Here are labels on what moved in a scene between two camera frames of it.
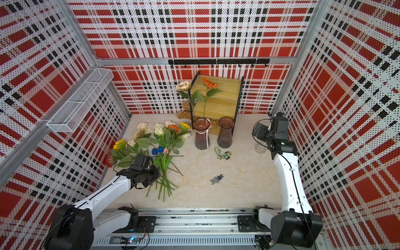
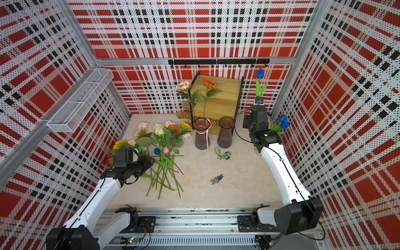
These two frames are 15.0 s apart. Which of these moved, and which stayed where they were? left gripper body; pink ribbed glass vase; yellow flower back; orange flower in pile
Moved: left gripper body
Stayed: orange flower in pile; pink ribbed glass vase; yellow flower back
